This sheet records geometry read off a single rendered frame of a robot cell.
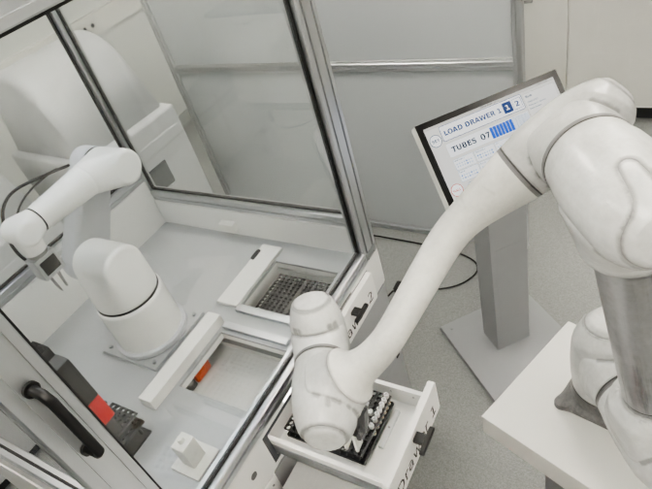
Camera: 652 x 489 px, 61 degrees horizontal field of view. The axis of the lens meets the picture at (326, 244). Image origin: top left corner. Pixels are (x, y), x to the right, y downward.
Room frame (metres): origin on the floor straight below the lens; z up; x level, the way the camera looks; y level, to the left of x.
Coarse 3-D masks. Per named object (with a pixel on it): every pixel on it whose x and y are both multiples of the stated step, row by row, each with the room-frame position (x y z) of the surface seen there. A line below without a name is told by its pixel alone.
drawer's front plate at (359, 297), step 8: (360, 280) 1.25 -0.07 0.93; (368, 280) 1.25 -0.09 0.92; (360, 288) 1.21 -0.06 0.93; (368, 288) 1.24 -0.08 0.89; (352, 296) 1.19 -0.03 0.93; (360, 296) 1.20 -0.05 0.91; (376, 296) 1.27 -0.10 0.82; (352, 304) 1.17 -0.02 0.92; (360, 304) 1.19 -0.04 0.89; (344, 312) 1.14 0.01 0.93; (368, 312) 1.21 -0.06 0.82; (344, 320) 1.12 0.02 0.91; (352, 320) 1.15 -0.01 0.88; (360, 320) 1.18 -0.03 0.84; (352, 328) 1.14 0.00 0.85; (352, 336) 1.13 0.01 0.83
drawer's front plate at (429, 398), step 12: (432, 384) 0.82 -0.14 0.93; (432, 396) 0.80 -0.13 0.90; (420, 408) 0.76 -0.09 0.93; (420, 420) 0.74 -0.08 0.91; (432, 420) 0.78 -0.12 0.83; (408, 432) 0.71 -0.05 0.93; (408, 444) 0.69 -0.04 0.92; (396, 456) 0.67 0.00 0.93; (408, 456) 0.68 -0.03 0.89; (396, 468) 0.64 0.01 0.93; (408, 468) 0.67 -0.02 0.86; (384, 480) 0.62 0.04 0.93; (396, 480) 0.63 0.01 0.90; (408, 480) 0.66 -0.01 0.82
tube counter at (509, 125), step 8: (504, 120) 1.54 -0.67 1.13; (512, 120) 1.54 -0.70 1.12; (520, 120) 1.54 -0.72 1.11; (488, 128) 1.53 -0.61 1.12; (496, 128) 1.53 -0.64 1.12; (504, 128) 1.53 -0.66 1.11; (512, 128) 1.52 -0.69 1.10; (480, 136) 1.52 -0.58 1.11; (488, 136) 1.51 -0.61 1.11; (496, 136) 1.51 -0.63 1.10
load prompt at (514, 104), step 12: (516, 96) 1.59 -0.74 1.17; (492, 108) 1.57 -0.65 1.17; (504, 108) 1.57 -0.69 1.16; (516, 108) 1.56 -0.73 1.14; (456, 120) 1.56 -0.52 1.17; (468, 120) 1.55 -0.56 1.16; (480, 120) 1.55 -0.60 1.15; (492, 120) 1.55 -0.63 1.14; (444, 132) 1.54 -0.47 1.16; (456, 132) 1.53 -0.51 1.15
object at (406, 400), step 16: (384, 384) 0.88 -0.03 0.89; (400, 400) 0.86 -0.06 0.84; (416, 400) 0.83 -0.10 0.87; (288, 416) 0.91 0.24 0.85; (400, 416) 0.82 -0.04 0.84; (272, 432) 0.86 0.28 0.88; (400, 432) 0.78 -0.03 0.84; (288, 448) 0.80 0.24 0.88; (304, 448) 0.78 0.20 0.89; (384, 448) 0.75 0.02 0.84; (320, 464) 0.74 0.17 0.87; (336, 464) 0.71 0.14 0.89; (352, 464) 0.73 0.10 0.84; (368, 464) 0.72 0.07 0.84; (384, 464) 0.71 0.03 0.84; (352, 480) 0.69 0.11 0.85; (368, 480) 0.66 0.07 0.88
